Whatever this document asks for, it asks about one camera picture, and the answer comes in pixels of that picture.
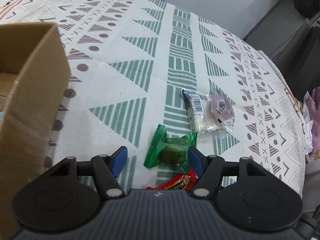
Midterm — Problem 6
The red snack bar wrapper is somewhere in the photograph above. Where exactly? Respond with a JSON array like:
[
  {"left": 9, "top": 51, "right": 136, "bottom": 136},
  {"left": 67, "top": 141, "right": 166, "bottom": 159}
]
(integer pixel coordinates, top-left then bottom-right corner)
[{"left": 146, "top": 168, "right": 198, "bottom": 192}]

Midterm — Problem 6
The dark green snack packet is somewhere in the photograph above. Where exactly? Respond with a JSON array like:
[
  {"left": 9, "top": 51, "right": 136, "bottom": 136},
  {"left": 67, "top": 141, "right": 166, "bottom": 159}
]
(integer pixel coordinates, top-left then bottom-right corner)
[{"left": 144, "top": 125, "right": 197, "bottom": 174}]

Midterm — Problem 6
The white rice cracker packet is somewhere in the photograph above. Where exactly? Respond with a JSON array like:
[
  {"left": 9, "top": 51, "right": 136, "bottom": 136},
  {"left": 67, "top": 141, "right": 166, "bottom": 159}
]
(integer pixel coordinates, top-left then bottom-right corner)
[{"left": 182, "top": 89, "right": 222, "bottom": 134}]

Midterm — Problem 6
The purple clear snack packet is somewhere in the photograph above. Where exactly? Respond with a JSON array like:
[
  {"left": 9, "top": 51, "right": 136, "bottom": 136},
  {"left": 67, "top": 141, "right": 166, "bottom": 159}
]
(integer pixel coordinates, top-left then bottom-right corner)
[{"left": 208, "top": 83, "right": 235, "bottom": 133}]

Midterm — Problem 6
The patterned bed cover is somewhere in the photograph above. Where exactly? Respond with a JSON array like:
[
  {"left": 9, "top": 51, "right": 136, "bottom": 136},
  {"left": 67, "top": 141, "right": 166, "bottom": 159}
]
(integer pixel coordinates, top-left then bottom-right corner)
[{"left": 1, "top": 0, "right": 305, "bottom": 193}]

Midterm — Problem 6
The brown cardboard box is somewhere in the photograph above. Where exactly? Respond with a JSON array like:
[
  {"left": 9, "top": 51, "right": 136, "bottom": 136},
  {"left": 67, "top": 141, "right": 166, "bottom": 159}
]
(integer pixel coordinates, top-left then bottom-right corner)
[{"left": 1, "top": 22, "right": 71, "bottom": 239}]

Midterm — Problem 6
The pink cloth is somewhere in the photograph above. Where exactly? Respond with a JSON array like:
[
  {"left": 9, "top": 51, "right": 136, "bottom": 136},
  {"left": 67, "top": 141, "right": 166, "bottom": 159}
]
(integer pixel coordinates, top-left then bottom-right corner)
[{"left": 303, "top": 87, "right": 319, "bottom": 159}]

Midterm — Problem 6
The black chair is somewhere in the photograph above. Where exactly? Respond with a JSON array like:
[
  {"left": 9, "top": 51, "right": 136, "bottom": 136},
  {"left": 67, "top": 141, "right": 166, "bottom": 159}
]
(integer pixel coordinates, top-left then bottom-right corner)
[{"left": 273, "top": 20, "right": 319, "bottom": 101}]

